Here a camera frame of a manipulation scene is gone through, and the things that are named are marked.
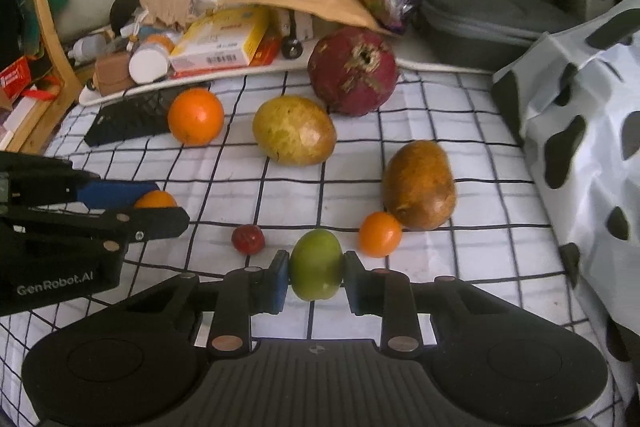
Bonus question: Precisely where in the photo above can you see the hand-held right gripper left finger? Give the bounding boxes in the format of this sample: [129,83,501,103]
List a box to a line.
[127,251,292,354]

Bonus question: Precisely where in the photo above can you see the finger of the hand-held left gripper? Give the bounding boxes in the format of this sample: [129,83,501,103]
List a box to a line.
[65,177,162,212]
[75,206,191,254]

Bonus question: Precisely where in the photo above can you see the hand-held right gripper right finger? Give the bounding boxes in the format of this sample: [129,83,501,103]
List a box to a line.
[343,251,507,354]

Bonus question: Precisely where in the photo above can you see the small orange tomato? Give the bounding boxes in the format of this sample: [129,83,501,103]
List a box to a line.
[134,190,178,210]
[358,211,404,258]

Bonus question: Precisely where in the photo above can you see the green tomato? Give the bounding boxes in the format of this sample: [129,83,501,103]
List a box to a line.
[289,229,345,301]

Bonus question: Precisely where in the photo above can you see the red cherry tomato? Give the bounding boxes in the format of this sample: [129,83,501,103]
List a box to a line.
[231,224,265,256]

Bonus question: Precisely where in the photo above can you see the large orange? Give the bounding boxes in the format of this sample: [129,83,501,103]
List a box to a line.
[167,88,225,146]

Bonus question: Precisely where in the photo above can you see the brown oval fruit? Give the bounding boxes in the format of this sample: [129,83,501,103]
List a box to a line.
[382,140,457,232]

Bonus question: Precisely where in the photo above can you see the yellow oval fruit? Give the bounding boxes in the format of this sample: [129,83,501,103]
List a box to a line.
[252,96,337,166]

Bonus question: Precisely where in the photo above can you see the red dragon fruit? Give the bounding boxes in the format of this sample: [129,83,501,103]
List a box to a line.
[307,26,400,116]

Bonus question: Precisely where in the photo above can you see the black ribbed flat case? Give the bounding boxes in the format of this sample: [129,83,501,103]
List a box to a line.
[84,83,211,148]

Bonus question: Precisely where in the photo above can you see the checked white bedsheet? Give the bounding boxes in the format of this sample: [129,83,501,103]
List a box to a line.
[0,69,601,427]

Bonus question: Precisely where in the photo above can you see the small brown box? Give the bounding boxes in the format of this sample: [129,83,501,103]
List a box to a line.
[95,52,136,96]

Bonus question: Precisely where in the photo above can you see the white tray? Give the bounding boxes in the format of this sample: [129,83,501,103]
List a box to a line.
[79,22,313,108]

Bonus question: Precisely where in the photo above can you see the white grey bottle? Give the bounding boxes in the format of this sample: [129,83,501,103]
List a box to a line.
[67,34,108,60]

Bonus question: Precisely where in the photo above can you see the red carton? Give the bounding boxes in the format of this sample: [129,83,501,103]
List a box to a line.
[0,56,33,102]

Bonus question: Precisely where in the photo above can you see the wooden chair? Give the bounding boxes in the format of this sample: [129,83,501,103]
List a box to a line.
[20,0,83,155]

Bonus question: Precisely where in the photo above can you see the yellow box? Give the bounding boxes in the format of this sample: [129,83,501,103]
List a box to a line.
[169,6,271,80]

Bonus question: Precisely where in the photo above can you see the black round pouch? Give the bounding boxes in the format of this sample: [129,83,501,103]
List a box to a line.
[110,0,141,35]

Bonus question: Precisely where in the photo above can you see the cow print blanket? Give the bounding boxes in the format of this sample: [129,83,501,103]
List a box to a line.
[492,0,640,427]

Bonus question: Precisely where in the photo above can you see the grey zip case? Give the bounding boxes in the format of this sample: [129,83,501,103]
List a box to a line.
[417,0,581,70]

